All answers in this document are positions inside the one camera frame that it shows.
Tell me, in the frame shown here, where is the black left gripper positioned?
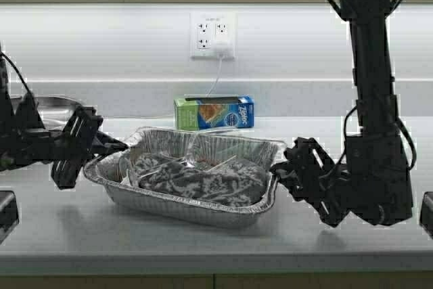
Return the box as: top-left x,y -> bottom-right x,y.
51,106 -> 129,190

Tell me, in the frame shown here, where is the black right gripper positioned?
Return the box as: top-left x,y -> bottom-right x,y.
270,137 -> 348,227

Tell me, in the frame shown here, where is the aluminium foil tray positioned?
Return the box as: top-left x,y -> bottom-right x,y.
84,127 -> 286,229

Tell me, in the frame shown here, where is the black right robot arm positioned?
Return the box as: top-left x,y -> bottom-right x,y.
271,0 -> 416,227

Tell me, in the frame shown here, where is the right robot base edge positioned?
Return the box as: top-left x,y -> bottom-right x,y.
419,192 -> 433,238

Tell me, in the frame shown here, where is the left robot base edge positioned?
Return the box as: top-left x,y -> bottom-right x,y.
0,190 -> 20,244

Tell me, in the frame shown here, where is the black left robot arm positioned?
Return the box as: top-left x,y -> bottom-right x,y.
1,52 -> 129,190

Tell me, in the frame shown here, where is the grey patterned cloth in tray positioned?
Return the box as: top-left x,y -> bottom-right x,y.
138,158 -> 267,207

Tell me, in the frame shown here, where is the plastic bag in tray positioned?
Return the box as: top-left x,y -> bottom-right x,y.
116,130 -> 237,188

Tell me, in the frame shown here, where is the stainless steel bowl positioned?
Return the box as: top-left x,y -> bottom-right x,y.
7,95 -> 83,131

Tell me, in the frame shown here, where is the Ziploc bag box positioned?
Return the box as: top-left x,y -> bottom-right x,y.
174,95 -> 254,131

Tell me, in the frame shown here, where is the white wall outlet plate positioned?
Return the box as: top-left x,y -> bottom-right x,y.
190,12 -> 237,60

